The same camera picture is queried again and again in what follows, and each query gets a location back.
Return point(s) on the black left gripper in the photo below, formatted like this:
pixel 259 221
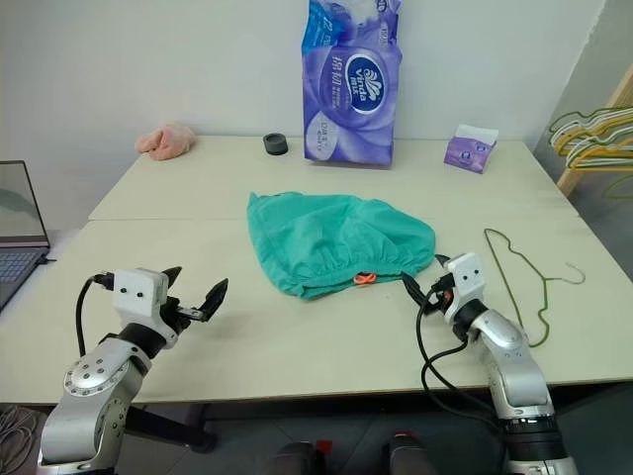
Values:
pixel 173 316

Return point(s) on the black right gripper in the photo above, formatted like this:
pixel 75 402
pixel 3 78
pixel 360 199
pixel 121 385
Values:
pixel 437 294

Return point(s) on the green shorts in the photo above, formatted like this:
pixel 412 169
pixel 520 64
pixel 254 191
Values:
pixel 336 237

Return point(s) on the wooden hanger rack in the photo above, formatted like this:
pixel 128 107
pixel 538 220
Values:
pixel 620 94

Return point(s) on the small purple tissue box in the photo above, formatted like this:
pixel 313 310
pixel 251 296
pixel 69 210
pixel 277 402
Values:
pixel 467 153

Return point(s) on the pink crumpled cloth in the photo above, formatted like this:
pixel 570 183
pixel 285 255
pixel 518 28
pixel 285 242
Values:
pixel 165 141

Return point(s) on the dark rounded shape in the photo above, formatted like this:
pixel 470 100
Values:
pixel 297 460
pixel 408 455

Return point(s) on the grey laptop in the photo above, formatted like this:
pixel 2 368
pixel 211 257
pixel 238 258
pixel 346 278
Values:
pixel 17 213

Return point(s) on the purple Vinda tissue pack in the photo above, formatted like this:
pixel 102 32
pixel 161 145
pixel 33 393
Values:
pixel 351 89

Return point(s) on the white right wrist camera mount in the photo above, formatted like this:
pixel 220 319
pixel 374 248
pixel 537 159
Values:
pixel 465 277

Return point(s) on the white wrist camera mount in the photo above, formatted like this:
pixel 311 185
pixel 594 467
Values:
pixel 138 289
pixel 465 277

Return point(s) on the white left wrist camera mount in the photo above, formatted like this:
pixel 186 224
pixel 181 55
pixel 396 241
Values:
pixel 138 289

